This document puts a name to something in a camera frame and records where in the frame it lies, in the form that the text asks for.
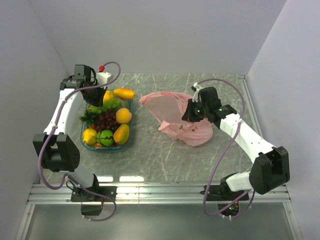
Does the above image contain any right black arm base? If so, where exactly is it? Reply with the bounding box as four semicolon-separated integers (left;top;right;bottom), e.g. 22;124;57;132
205;184;249;217

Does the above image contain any green grape bunch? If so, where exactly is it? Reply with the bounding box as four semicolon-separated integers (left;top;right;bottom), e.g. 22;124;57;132
87;98;121;114

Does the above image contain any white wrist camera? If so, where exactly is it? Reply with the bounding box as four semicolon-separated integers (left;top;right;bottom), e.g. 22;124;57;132
191;82;203;103
96;65;113;85

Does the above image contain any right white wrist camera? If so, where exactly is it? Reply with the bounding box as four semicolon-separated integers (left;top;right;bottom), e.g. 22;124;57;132
191;82;203;103

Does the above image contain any orange peach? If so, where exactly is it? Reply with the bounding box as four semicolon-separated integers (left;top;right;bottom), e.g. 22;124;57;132
115;108;132;124

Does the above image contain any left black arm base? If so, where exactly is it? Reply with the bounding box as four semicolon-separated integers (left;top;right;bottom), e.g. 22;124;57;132
70;186;117;217

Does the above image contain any purple cable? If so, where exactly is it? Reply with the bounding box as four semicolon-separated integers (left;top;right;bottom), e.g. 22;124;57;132
202;78;256;219
37;61;121;223

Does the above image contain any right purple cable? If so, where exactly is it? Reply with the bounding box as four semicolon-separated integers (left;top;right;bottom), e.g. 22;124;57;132
202;78;256;219

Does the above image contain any teal plastic fruit tray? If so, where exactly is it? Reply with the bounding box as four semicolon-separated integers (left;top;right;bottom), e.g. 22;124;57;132
79;88;136;152

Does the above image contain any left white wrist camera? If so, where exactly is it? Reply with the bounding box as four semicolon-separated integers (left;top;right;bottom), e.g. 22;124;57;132
96;65;113;85

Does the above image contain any pink plastic bag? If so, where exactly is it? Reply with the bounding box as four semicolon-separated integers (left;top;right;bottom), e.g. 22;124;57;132
139;91;213;147

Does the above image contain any green pineapple crown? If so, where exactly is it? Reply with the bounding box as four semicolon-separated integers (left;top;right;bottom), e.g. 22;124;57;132
79;109;100;126

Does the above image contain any orange mango at tray bottom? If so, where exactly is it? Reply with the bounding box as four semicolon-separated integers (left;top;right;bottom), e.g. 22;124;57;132
113;124;130;145

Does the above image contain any orange mango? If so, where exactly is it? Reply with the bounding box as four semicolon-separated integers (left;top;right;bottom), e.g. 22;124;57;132
113;124;130;145
113;88;136;100

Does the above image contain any aluminium mounting rail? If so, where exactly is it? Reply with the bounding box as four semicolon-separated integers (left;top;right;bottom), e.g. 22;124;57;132
26;181;292;205

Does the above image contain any green striped watermelon ball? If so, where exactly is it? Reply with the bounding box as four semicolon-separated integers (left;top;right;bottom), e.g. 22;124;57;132
96;129;114;147

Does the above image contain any purple grape bunch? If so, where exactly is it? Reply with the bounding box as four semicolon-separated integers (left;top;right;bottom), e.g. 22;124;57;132
96;110;120;133

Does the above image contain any yellow lemon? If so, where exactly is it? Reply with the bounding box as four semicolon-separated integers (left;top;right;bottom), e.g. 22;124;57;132
82;128;98;145

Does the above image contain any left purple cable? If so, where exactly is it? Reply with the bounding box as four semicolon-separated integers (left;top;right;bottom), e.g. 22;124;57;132
37;61;121;223

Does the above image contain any yellow orange fruit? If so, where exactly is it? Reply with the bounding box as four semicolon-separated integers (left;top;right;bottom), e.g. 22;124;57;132
102;90;115;103

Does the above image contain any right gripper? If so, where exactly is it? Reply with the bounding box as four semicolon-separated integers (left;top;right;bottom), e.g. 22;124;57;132
182;98;210;122

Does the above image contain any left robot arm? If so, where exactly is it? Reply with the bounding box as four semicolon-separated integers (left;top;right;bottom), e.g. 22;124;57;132
32;64;113;201

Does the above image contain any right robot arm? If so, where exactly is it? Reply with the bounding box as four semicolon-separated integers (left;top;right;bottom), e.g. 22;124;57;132
182;84;290;200

